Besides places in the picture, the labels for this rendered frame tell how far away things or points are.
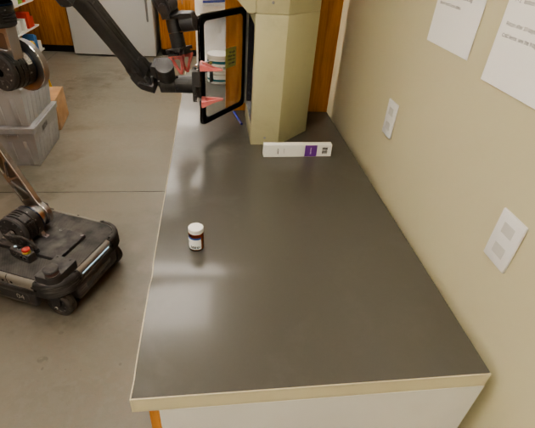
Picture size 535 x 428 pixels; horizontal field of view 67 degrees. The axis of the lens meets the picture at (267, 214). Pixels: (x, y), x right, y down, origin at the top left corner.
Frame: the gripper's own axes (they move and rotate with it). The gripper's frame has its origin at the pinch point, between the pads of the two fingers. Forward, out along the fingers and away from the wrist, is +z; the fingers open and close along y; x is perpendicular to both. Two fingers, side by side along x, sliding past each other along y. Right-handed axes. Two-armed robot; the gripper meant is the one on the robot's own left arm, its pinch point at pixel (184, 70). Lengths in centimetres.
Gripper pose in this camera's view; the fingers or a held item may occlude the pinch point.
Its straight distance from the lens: 178.7
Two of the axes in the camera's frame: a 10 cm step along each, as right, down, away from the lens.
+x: -9.2, -0.7, 3.9
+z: 1.3, 8.7, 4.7
